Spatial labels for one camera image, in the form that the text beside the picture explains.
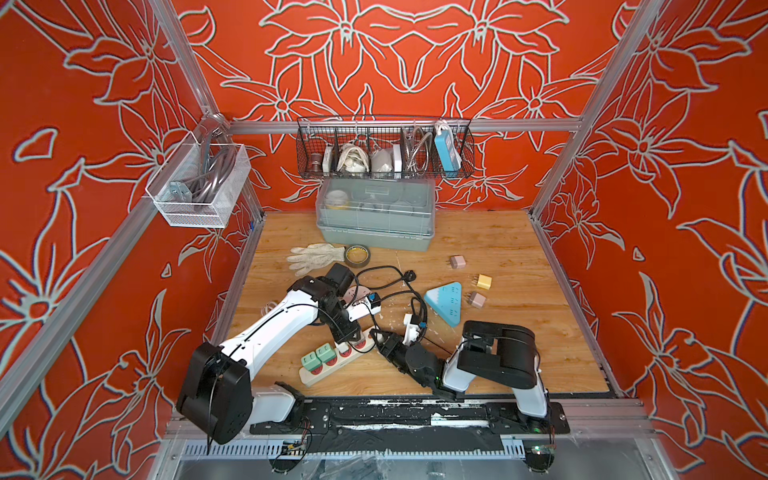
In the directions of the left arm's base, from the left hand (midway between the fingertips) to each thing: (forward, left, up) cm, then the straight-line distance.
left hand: (354, 328), depth 81 cm
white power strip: (-3, -4, -3) cm, 6 cm away
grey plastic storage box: (+37, -3, +9) cm, 38 cm away
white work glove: (+28, +19, -6) cm, 34 cm away
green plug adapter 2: (-7, +7, +1) cm, 10 cm away
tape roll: (+31, +4, -7) cm, 31 cm away
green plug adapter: (-9, +10, 0) cm, 14 cm away
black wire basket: (+53, -5, +24) cm, 58 cm away
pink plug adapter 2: (+15, -38, -6) cm, 41 cm away
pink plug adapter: (+29, -33, -6) cm, 44 cm away
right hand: (-2, -2, -2) cm, 4 cm away
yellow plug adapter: (+22, -41, -7) cm, 47 cm away
